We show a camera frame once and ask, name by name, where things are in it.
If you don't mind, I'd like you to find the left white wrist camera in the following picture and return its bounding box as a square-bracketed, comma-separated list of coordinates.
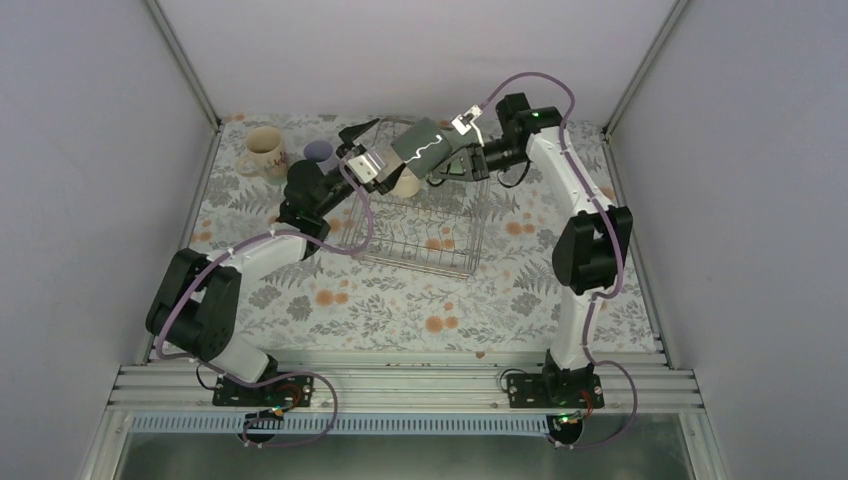
[347, 147, 404, 184]

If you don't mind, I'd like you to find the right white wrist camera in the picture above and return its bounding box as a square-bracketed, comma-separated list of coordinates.
[450, 105, 485, 145]

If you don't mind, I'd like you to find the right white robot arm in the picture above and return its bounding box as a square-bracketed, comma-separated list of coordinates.
[433, 93, 633, 407]

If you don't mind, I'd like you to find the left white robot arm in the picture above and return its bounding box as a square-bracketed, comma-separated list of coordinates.
[145, 120, 378, 405]

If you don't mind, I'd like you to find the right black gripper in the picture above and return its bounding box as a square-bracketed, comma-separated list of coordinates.
[432, 138, 529, 182]

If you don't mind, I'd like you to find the lilac cup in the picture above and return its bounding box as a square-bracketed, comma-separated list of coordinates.
[303, 140, 339, 175]

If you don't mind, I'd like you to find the floral table mat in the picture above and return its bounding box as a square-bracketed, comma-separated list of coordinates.
[190, 114, 655, 353]

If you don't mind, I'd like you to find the cream mug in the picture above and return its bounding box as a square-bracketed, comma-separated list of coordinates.
[391, 170, 421, 198]

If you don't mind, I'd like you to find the coral pattern mug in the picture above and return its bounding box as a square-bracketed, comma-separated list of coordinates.
[235, 126, 288, 185]

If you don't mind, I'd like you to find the dark grey mug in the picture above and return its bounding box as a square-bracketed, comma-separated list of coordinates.
[390, 118, 454, 179]

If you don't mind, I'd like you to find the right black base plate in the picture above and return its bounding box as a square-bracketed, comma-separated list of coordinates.
[500, 370, 605, 409]

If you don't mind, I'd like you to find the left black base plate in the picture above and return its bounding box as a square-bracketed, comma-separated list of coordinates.
[212, 375, 314, 409]

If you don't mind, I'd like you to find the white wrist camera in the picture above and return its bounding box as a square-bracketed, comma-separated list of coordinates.
[450, 105, 485, 145]
[347, 147, 404, 184]

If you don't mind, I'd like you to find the aluminium rail frame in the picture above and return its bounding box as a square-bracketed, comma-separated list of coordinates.
[82, 337, 726, 479]

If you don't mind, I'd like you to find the wire dish rack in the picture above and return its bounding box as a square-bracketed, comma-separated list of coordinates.
[341, 117, 495, 280]

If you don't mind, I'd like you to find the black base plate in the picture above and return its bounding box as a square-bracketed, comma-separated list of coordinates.
[500, 370, 605, 409]
[212, 375, 314, 409]

